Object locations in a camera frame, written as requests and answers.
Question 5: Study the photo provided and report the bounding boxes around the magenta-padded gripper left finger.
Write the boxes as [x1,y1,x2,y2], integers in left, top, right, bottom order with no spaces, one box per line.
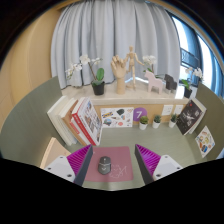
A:
[43,144,94,187]

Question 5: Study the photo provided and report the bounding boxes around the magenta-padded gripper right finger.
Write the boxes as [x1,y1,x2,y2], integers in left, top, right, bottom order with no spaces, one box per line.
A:
[134,143,184,185]

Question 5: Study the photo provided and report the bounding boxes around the dark grey computer mouse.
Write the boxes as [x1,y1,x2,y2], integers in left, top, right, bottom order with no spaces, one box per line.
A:
[97,155,112,175]

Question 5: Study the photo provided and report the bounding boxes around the maroon rectangular mouse pad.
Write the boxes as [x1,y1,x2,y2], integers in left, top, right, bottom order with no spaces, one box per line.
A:
[83,145,135,183]

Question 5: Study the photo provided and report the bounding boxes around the beige card booklet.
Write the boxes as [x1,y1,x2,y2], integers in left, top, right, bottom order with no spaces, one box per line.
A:
[39,136,72,170]

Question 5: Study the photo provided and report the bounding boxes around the small succulent in white pot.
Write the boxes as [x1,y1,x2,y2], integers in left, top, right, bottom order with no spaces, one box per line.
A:
[168,113,178,129]
[138,115,150,131]
[152,114,162,130]

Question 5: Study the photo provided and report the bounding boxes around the food illustration sticker sheet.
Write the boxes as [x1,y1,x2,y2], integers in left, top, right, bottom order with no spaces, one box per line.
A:
[194,125,216,159]

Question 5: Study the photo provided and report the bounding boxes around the white book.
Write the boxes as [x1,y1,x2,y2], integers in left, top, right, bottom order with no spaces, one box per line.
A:
[46,95,78,147]

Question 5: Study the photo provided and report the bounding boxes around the tan kraft book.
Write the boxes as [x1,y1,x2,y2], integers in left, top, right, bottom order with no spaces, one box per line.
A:
[59,98,88,147]

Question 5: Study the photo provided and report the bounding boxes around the green felt desk divider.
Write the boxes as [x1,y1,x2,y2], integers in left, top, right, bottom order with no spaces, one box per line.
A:
[186,83,224,158]
[0,76,68,161]

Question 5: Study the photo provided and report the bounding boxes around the black cover book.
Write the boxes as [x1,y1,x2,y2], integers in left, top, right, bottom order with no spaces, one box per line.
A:
[175,98,205,136]

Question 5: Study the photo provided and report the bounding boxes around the purple round number sign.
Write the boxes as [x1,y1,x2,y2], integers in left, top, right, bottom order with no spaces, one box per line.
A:
[132,106,148,123]

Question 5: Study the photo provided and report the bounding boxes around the white illustrated sticker card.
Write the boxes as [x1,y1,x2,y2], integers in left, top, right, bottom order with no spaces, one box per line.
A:
[99,106,135,129]

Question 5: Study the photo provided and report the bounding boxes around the black wooden horse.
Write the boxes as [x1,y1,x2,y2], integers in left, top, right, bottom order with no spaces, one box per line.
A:
[164,73,179,93]

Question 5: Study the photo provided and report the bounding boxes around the pink wooden horse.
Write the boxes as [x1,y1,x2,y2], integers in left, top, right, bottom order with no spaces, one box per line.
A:
[143,70,166,94]

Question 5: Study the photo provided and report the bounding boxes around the wooden hand model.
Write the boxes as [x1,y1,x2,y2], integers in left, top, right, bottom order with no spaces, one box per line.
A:
[110,54,128,95]

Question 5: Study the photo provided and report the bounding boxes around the wooden artist mannequin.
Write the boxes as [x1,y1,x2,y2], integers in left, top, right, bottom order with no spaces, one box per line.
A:
[123,45,145,91]

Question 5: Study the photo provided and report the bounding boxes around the light grey curtain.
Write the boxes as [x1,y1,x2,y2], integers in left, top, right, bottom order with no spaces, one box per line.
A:
[50,0,182,90]

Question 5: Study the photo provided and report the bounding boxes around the white wall socket plate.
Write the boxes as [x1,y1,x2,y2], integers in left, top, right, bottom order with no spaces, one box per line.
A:
[161,104,174,117]
[173,104,185,116]

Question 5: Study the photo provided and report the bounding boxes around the window with dark frame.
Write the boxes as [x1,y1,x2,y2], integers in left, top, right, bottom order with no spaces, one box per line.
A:
[168,13,224,98]

